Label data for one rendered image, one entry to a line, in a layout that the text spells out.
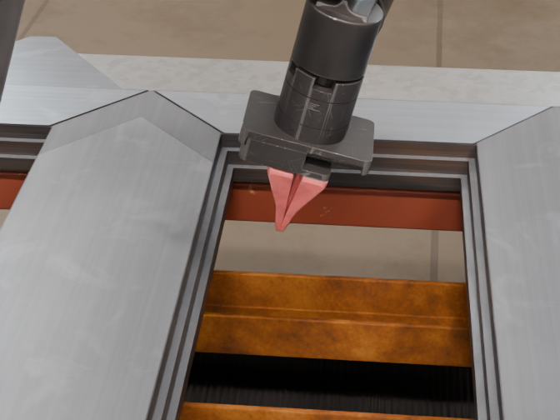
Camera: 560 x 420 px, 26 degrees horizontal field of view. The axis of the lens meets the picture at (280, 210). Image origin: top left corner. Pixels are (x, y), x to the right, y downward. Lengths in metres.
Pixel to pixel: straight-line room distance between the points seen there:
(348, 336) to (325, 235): 1.42
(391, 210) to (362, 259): 1.28
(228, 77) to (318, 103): 0.75
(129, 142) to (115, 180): 0.08
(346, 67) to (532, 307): 0.28
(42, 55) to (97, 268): 0.61
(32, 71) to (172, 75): 0.19
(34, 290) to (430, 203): 0.46
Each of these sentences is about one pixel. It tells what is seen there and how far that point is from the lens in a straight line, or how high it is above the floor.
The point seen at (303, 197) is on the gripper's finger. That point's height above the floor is 0.98.
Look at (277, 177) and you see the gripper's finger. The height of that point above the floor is 1.00.
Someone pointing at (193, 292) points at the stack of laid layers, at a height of 0.84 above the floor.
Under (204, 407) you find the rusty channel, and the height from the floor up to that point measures 0.72.
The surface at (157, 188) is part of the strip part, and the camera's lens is 1.18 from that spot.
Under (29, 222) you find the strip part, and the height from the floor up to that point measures 0.87.
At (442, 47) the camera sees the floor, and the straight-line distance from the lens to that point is 3.51.
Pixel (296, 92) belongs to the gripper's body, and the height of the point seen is 1.07.
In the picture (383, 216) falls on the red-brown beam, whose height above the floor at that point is 0.77.
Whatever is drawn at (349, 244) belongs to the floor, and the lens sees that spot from 2.63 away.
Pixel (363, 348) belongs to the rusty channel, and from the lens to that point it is 1.25.
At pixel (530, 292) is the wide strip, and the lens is 1.06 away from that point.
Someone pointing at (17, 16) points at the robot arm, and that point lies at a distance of 0.38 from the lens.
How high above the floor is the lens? 1.49
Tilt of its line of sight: 33 degrees down
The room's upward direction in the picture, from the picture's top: straight up
